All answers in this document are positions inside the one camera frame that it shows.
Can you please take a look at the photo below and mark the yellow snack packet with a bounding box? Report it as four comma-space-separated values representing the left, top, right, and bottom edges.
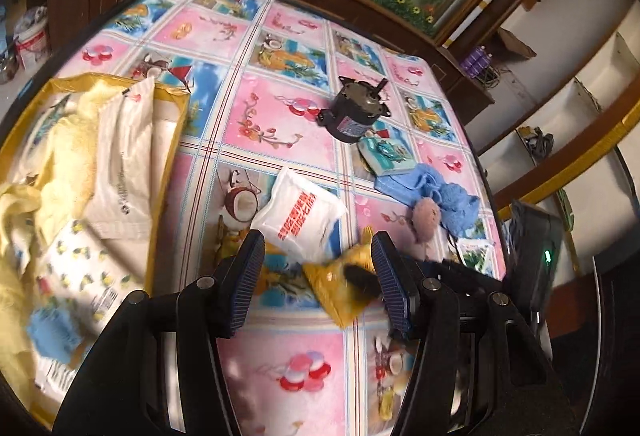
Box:
303, 226, 376, 329

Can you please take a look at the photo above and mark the green white herbal sachet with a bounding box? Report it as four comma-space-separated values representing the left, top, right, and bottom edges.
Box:
457, 239, 506, 281

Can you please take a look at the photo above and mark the pink plush toy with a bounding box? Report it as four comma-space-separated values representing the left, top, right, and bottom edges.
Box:
411, 198, 442, 243

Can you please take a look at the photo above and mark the white red-lettered pouch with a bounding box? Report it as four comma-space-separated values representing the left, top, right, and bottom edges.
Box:
250, 167, 347, 263

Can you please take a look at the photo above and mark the large white striped pouch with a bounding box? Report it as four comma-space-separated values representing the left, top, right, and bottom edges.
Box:
84, 78, 155, 240

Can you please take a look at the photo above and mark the lemon print tissue pack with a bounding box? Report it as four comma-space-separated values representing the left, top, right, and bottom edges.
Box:
36, 219, 150, 335

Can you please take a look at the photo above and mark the small blue plush toy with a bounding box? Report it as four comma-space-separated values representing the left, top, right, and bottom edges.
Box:
27, 306, 82, 364

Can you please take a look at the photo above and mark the white printed medicine packet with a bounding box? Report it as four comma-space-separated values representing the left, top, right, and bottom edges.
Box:
35, 355, 77, 402

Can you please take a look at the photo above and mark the blue terry towel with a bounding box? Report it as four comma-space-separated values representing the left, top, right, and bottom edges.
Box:
374, 163, 480, 238

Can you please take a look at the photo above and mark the teal tissue pack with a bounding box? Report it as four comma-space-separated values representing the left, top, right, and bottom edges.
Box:
358, 136, 416, 176

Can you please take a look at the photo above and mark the colourful patterned tablecloth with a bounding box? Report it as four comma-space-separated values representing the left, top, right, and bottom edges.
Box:
60, 0, 501, 435

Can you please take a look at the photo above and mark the black electric motor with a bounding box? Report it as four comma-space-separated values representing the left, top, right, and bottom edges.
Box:
316, 76, 390, 144

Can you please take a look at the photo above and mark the yellow cardboard tray box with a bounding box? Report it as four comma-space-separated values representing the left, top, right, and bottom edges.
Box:
1, 72, 189, 435

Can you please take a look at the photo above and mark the white plastic bucket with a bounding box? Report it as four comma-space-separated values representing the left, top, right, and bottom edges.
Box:
13, 5, 50, 70

